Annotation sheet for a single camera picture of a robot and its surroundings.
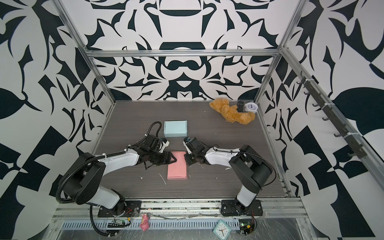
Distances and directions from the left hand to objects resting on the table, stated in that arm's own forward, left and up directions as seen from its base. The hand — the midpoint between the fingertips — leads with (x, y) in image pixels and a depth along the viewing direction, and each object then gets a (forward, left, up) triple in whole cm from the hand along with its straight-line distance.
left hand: (173, 158), depth 87 cm
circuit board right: (-33, -35, -5) cm, 48 cm away
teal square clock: (-34, -23, -2) cm, 41 cm away
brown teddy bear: (+29, -37, +5) cm, 47 cm away
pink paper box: (-7, -2, -1) cm, 7 cm away
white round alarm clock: (+39, -56, -2) cm, 69 cm away
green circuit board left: (-29, +26, -7) cm, 40 cm away
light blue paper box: (+20, -1, 0) cm, 20 cm away
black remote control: (+43, -49, -3) cm, 65 cm away
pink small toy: (-31, +11, 0) cm, 33 cm away
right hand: (+2, -8, -3) cm, 9 cm away
